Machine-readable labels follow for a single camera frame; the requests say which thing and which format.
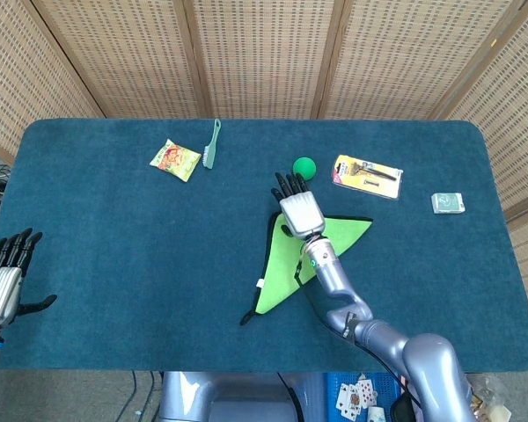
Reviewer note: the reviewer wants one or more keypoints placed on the blue carpet table mat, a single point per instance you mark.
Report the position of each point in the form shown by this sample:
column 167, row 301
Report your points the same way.
column 136, row 264

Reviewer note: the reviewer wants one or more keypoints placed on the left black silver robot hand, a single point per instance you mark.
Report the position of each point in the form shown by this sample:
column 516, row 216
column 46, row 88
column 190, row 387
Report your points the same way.
column 0, row 294

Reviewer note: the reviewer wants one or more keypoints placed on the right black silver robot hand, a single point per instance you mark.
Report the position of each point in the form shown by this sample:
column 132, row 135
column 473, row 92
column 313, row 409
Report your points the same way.
column 301, row 213

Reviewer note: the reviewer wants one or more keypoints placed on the yellow snack packet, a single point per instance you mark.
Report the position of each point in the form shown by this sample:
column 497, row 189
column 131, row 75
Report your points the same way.
column 176, row 160

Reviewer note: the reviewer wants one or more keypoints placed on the clear plastic bag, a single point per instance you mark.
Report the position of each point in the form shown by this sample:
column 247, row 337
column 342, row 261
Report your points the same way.
column 490, row 395

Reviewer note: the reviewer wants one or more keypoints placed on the blue plastic crate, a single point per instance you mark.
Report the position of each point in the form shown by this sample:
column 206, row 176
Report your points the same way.
column 385, row 382

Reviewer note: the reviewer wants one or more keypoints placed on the green ball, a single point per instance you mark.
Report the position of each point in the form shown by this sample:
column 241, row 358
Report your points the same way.
column 305, row 166

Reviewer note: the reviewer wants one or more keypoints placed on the spread playing cards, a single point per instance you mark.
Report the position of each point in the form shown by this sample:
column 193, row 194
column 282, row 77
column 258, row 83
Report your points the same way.
column 356, row 395

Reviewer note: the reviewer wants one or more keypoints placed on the bamboo folding screen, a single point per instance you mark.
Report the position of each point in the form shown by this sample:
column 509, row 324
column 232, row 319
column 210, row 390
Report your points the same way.
column 264, row 53

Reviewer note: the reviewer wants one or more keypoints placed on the razor blister pack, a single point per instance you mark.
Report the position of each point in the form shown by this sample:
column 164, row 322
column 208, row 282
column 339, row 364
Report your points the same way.
column 367, row 178

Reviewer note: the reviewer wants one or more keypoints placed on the silver robot torso base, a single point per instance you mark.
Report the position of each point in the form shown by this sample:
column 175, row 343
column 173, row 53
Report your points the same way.
column 229, row 397

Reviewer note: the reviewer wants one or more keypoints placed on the small green white card box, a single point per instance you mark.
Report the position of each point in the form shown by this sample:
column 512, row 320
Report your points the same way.
column 447, row 203

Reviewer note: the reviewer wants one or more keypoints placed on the grey green microfibre cloth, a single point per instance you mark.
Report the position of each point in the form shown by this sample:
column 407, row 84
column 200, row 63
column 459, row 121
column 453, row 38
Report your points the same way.
column 281, row 277

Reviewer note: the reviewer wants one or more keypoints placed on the light green cleaning brush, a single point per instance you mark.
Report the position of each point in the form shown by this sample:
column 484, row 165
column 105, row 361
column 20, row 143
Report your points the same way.
column 210, row 154

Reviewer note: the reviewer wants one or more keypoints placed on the small white cup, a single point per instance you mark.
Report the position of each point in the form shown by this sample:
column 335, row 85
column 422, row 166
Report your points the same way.
column 376, row 414

